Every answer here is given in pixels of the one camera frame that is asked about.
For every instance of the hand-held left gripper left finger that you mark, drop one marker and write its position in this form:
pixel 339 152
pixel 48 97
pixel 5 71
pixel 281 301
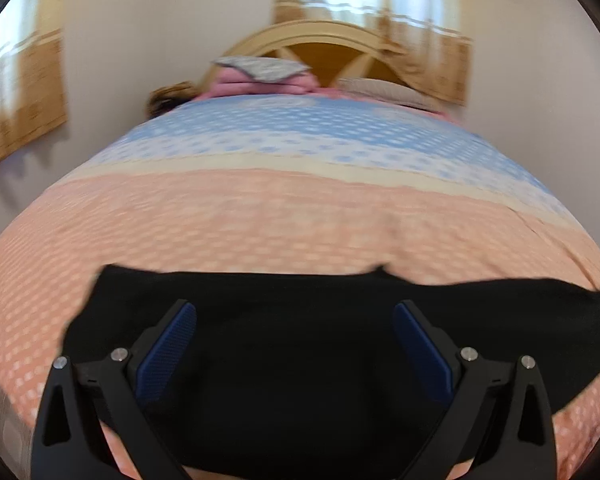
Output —
pixel 165 350

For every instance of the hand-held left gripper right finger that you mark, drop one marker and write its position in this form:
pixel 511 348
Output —
pixel 425 352

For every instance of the black pants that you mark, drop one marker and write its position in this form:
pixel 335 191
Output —
pixel 300 360

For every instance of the polka dot bed blanket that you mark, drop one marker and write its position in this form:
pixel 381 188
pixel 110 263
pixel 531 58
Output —
pixel 280 210

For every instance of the brown patterned cloth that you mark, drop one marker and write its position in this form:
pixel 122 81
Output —
pixel 170 97

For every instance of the striped pillow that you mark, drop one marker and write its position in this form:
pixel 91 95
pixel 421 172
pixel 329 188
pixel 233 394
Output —
pixel 385 91

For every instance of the folded pink blanket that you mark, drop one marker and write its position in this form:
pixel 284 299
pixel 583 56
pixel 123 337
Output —
pixel 240 85

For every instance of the grey floral pillow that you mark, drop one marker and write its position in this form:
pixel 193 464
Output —
pixel 265 67

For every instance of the narrow beige floral curtain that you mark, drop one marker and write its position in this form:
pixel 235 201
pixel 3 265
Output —
pixel 25 85

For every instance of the wide beige floral curtain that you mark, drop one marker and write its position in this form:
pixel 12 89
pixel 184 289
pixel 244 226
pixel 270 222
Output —
pixel 420 45

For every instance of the cream wooden headboard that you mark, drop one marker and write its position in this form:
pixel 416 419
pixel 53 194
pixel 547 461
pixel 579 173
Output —
pixel 320 55

